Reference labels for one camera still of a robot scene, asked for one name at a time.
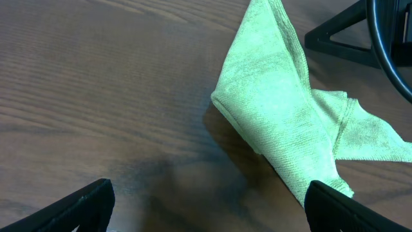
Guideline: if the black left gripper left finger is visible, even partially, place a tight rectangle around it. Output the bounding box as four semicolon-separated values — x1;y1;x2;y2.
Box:
1;179;115;232

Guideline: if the black right camera cable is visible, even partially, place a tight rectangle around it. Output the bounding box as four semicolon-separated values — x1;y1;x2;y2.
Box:
366;0;412;104

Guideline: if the light green microfiber cloth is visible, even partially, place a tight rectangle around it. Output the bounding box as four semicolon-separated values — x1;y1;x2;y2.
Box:
211;0;411;202

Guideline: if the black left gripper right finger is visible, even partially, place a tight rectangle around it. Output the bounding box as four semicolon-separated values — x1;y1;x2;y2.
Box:
304;180;411;232

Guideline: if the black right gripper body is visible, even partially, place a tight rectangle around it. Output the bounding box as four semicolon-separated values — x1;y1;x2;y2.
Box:
388;0;411;67

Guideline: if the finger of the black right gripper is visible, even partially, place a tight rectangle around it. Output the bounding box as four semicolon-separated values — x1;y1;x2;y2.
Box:
304;0;380;69

